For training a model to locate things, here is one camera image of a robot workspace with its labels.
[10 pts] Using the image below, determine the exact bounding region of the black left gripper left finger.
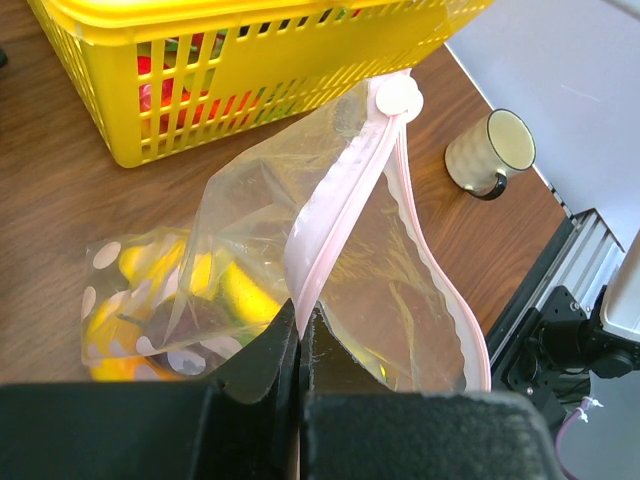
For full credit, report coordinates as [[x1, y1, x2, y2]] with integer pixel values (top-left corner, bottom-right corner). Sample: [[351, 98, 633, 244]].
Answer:
[[1, 303, 299, 479]]

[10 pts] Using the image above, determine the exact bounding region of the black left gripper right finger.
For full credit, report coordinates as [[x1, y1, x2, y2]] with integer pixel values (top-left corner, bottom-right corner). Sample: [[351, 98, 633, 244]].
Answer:
[[299, 307, 555, 479]]

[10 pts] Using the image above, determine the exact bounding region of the purple grape bunch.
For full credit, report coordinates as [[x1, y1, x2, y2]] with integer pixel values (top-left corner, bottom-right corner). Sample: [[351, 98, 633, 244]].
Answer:
[[142, 295, 235, 350]]

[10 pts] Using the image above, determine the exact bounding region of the clear zip top bag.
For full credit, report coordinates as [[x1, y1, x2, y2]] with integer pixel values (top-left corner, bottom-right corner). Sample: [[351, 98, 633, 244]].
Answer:
[[81, 70, 491, 391]]

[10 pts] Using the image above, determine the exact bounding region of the yellow banana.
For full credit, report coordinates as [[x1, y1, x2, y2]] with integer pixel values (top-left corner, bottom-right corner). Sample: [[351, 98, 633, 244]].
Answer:
[[219, 262, 280, 334]]

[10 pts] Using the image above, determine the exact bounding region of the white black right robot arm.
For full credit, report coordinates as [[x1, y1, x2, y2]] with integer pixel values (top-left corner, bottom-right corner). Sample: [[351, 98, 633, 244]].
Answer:
[[518, 240, 639, 387]]

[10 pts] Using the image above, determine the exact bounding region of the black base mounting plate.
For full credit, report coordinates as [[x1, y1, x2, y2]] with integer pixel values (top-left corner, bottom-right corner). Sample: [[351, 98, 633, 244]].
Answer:
[[486, 210, 607, 433]]

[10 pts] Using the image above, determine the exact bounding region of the cream metal cup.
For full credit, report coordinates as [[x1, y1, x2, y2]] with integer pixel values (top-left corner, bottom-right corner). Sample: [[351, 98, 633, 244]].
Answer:
[[445, 109, 536, 201]]

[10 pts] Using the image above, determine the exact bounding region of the yellow plastic basket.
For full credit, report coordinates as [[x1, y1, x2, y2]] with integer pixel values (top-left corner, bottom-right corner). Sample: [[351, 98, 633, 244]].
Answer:
[[31, 0, 488, 168]]

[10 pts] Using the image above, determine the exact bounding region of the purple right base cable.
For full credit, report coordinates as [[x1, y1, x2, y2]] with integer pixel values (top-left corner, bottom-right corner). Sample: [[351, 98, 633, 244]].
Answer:
[[553, 397, 606, 480]]

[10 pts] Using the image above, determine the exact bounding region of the aluminium frame rail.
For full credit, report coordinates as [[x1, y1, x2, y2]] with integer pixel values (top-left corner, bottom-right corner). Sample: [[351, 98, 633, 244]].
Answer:
[[533, 184, 626, 314]]

